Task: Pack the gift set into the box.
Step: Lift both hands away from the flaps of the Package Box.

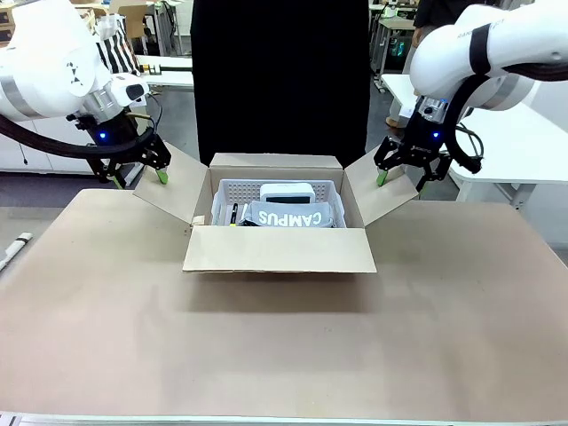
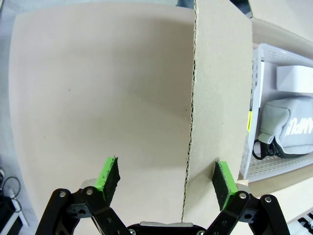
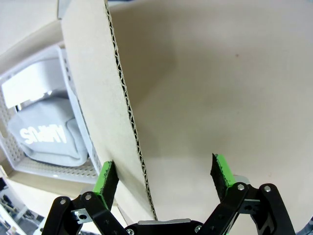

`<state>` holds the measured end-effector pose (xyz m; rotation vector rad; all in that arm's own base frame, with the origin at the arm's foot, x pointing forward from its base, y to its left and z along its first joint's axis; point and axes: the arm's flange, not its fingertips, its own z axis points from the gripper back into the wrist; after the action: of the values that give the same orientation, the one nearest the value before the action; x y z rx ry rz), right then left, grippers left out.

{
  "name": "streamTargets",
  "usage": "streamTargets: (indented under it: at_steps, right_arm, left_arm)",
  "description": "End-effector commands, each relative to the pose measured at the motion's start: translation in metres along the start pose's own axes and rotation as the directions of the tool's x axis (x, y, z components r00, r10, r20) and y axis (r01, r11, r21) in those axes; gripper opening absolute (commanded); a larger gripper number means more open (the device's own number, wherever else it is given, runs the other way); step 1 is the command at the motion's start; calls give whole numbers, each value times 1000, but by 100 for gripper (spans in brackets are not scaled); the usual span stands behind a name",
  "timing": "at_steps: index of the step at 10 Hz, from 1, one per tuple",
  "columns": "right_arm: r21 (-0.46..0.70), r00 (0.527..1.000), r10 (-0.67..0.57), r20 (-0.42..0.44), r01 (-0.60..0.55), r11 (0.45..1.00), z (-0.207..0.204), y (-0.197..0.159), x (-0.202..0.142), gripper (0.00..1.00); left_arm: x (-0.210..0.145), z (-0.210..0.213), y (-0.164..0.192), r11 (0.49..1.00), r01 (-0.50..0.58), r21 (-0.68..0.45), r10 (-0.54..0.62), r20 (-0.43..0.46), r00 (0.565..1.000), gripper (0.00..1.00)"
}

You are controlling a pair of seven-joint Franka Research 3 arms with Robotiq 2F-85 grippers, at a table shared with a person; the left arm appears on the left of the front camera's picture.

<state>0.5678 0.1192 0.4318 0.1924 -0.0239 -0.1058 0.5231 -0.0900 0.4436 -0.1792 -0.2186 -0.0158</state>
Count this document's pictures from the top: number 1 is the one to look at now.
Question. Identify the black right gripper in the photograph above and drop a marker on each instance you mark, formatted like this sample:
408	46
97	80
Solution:
426	137

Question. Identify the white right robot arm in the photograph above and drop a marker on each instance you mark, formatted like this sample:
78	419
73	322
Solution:
488	44

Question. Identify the person in grey trousers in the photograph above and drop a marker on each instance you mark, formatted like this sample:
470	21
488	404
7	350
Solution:
426	22

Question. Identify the person in black sweater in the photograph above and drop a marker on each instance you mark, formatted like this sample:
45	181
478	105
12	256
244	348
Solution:
279	75

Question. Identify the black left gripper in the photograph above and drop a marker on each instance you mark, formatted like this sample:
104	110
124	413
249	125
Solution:
113	135

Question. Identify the white plastic basket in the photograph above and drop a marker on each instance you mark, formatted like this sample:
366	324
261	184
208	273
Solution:
235	191

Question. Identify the brown cardboard sheet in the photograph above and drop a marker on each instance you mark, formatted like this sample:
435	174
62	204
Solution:
133	13

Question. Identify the long black rod tool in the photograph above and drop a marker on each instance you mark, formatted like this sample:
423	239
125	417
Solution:
175	69

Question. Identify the large white table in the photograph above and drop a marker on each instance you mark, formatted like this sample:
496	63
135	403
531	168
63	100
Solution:
523	151

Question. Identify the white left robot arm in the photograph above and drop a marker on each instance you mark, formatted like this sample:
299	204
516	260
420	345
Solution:
40	57

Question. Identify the white table with grey legs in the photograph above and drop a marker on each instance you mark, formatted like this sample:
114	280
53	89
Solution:
168	77

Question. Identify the computer case with lights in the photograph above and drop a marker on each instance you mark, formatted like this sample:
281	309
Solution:
398	48

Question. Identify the white tube with black band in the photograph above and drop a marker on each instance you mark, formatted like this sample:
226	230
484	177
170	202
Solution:
15	248

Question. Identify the brown cardboard box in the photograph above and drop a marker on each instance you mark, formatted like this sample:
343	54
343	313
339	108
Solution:
275	248

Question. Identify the black pen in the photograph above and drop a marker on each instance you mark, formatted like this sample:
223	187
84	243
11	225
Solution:
233	214

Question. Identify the grey Campus notebook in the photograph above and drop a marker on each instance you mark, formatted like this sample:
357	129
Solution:
288	216

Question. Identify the black white striped bag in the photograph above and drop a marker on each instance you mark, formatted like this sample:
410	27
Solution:
117	53

